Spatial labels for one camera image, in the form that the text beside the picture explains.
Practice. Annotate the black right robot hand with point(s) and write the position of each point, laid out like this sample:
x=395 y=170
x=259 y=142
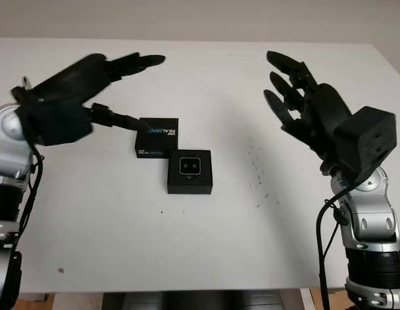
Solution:
x=312 y=109

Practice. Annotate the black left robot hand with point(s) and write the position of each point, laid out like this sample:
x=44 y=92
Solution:
x=83 y=80

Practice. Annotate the black RealSense box lid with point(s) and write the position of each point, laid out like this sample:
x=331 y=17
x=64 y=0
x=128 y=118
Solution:
x=157 y=137

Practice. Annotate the small silver square camera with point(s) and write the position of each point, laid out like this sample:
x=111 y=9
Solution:
x=189 y=166

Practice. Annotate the black box base foam insert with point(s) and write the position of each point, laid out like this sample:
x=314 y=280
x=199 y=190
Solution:
x=190 y=184

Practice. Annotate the grey robot torso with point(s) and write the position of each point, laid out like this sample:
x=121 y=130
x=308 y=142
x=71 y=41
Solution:
x=199 y=300

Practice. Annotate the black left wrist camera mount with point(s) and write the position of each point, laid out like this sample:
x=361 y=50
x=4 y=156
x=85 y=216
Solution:
x=57 y=124

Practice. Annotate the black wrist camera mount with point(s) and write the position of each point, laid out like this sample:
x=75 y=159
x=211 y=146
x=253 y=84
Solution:
x=367 y=139
x=57 y=124

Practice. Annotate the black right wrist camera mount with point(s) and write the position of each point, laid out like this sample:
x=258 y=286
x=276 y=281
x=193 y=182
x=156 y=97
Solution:
x=367 y=139

